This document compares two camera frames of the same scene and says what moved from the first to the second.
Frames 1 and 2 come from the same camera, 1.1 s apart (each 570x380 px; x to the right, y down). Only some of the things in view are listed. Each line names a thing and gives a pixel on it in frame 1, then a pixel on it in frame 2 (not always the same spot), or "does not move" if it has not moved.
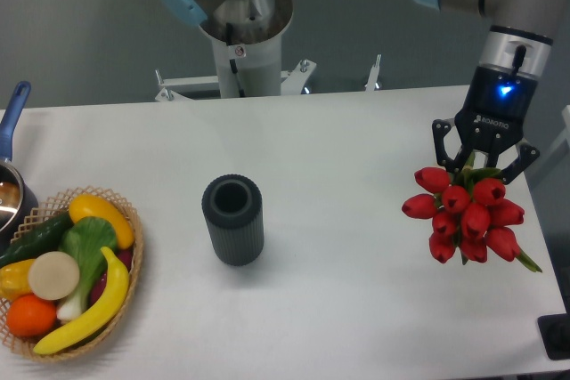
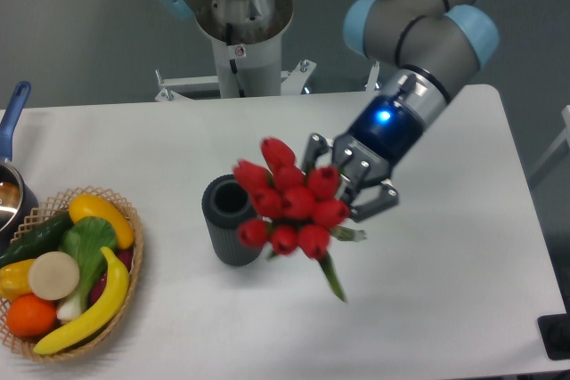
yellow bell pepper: (14, 279) does not move
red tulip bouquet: (471, 215) → (296, 210)
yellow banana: (117, 289) does not move
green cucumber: (44, 238) does not move
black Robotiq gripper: (492, 118) → (382, 135)
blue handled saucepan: (18, 200) does not move
